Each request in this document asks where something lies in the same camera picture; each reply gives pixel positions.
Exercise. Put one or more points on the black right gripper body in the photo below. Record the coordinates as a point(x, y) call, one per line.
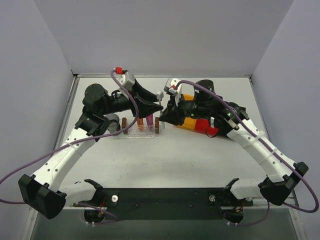
point(177, 110)

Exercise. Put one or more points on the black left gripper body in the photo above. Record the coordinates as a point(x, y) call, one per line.
point(135, 100)

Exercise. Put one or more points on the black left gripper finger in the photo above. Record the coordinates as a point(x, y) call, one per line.
point(144, 93)
point(146, 108)

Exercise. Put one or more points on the pink toothpaste tube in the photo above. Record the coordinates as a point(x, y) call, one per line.
point(150, 121)

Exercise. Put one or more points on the orange toothpaste tube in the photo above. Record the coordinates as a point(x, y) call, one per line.
point(140, 124)

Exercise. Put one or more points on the clear textured acrylic tray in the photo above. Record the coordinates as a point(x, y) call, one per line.
point(135, 133)

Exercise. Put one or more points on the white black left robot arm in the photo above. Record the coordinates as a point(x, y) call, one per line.
point(104, 115)

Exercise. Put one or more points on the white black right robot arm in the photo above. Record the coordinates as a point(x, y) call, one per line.
point(231, 120)

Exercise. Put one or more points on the brown wooden tray end block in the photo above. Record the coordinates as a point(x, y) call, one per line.
point(124, 125)

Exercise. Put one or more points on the yellow plastic bin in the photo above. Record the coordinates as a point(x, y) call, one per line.
point(189, 123)

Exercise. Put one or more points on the red plastic bin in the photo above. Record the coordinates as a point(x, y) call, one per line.
point(203, 126)

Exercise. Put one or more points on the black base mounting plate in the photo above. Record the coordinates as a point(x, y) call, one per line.
point(167, 203)

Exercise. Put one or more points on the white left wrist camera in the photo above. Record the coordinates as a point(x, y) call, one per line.
point(125, 78)

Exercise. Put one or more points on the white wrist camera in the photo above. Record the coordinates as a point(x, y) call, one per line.
point(125, 78)
point(174, 89)

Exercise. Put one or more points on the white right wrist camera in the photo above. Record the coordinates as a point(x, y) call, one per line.
point(174, 89)

